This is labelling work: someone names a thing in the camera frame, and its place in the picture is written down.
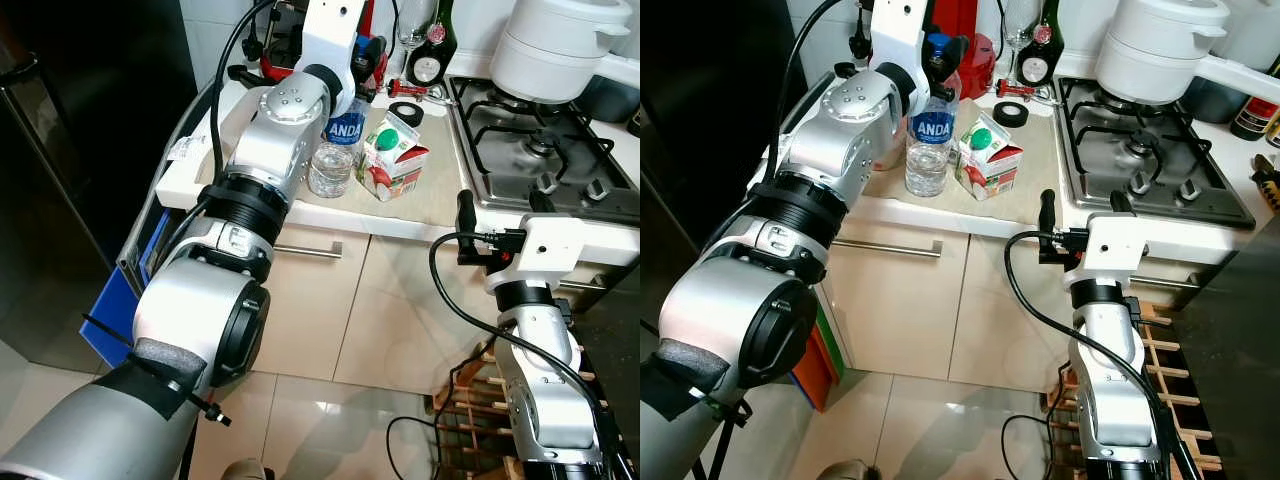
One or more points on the black tape roll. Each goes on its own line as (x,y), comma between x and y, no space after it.
(406,112)
(1011,120)

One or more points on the orange cutting board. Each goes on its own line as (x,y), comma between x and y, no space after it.
(815,380)

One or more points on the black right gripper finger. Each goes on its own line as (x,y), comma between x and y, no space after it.
(1048,222)
(467,225)
(1121,202)
(541,203)

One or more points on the green cutting board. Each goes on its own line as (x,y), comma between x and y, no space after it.
(832,335)

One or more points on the grey robot left leg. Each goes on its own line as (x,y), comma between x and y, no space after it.
(848,470)
(244,470)

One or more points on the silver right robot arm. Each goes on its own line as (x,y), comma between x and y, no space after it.
(1110,390)
(545,390)

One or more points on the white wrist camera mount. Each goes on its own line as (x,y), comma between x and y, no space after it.
(330,30)
(900,25)
(1115,242)
(545,245)

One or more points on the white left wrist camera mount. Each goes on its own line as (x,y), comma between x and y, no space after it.
(330,30)
(900,25)

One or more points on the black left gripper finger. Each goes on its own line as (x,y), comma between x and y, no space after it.
(955,52)
(372,52)

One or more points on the white juice carton green cap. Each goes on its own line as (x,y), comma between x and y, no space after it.
(985,165)
(390,165)

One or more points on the blue cutting board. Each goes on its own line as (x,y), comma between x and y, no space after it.
(110,320)

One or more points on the cream kitchen cabinet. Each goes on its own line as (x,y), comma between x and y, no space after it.
(1000,320)
(400,320)

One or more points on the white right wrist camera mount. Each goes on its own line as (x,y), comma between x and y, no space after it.
(1115,242)
(545,245)

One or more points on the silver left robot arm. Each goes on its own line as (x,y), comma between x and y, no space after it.
(200,310)
(740,320)

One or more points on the clear wine glass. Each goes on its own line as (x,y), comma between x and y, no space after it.
(1018,20)
(415,20)

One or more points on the clear water bottle blue label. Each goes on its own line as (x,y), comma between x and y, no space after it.
(330,170)
(928,165)

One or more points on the dark wine bottle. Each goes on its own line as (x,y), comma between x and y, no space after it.
(1040,65)
(432,65)

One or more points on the white cooking pot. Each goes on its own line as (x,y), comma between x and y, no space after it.
(555,50)
(1160,50)

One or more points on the steel gas stove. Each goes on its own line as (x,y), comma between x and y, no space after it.
(1150,150)
(540,150)

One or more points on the white plastic tray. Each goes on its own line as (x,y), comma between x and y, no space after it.
(190,180)

